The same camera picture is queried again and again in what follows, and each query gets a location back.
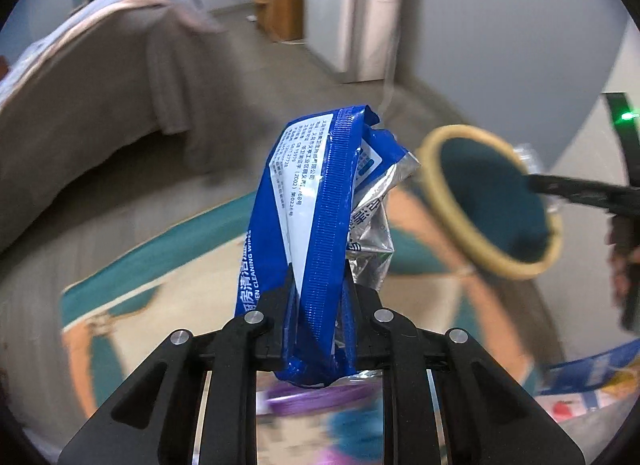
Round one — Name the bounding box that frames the blue white printed packet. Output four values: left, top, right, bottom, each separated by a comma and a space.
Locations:
542, 345, 640, 416

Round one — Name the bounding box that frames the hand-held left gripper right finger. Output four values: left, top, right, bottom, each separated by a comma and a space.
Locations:
344, 277, 588, 465

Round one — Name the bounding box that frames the wooden bed with grey bedspread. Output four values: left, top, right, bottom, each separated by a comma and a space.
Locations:
0, 0, 226, 256

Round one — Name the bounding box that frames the pink plastic packet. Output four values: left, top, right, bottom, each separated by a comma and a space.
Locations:
257, 384, 386, 417

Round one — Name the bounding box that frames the blue wipes packet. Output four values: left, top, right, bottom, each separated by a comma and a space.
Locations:
234, 104, 423, 388

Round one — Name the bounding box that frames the wooden television stand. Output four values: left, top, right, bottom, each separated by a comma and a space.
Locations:
250, 0, 307, 43

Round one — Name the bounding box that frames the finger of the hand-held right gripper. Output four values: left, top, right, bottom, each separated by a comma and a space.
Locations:
527, 172, 640, 218

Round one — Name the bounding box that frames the teal bin with yellow rim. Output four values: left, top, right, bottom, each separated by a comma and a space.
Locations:
417, 125, 563, 281

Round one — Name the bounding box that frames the white air purifier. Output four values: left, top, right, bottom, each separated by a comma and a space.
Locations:
302, 0, 408, 86

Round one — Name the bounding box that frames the teal and orange floor mat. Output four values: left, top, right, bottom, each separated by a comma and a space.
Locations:
60, 190, 566, 396

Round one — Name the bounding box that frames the teal glove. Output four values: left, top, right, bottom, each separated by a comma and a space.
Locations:
325, 405, 391, 458

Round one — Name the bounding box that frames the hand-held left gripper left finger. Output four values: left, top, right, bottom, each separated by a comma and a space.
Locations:
57, 265, 301, 465

